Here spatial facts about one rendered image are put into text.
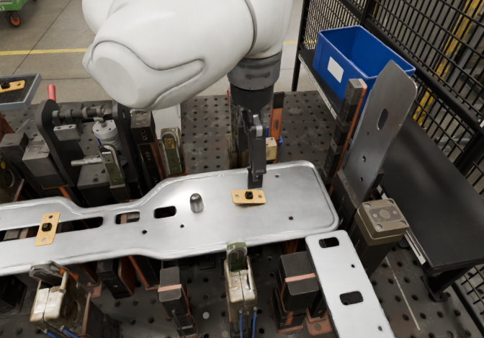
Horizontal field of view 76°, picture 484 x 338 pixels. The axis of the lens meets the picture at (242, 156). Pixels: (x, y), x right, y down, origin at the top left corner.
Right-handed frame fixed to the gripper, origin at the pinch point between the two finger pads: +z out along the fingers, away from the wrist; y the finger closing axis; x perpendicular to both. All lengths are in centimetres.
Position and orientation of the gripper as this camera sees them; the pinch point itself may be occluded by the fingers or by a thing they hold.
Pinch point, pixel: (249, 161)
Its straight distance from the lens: 66.2
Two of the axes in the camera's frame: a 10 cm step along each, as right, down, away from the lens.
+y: 1.8, 7.1, -6.8
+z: -0.1, 6.9, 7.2
